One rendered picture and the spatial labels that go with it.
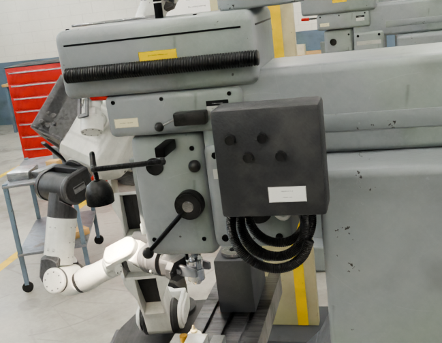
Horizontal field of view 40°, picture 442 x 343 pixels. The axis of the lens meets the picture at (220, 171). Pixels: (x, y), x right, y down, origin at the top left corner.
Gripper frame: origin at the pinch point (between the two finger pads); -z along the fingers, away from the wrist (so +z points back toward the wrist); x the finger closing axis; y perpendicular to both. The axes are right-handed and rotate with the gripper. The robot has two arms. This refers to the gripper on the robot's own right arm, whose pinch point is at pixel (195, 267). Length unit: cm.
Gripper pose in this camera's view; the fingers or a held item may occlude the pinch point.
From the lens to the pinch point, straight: 166.8
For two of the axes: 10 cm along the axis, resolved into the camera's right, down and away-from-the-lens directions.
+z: -7.7, -0.8, 6.3
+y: 1.3, 9.5, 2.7
